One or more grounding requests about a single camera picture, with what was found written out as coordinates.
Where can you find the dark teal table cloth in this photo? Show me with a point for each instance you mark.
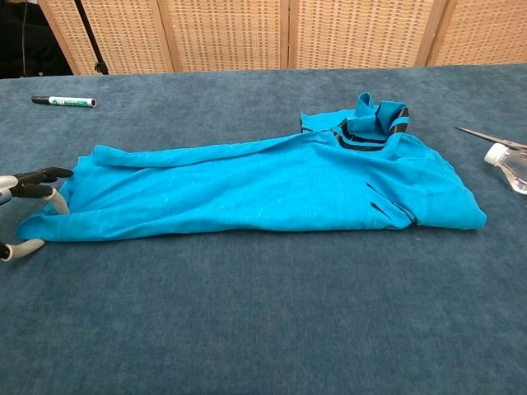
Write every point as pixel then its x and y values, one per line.
pixel 247 329

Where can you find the black tripod stand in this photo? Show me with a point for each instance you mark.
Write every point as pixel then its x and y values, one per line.
pixel 88 33

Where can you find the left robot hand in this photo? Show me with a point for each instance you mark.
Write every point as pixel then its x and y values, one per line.
pixel 41 175

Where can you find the blue printed t-shirt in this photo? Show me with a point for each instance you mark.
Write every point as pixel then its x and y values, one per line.
pixel 247 185

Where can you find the green and white marker pen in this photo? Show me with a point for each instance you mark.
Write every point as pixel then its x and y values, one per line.
pixel 66 101

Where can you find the woven wooden folding screen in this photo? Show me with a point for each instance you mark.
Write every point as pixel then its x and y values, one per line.
pixel 226 33

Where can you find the clear plastic water bottle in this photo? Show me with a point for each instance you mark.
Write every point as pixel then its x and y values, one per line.
pixel 512 168

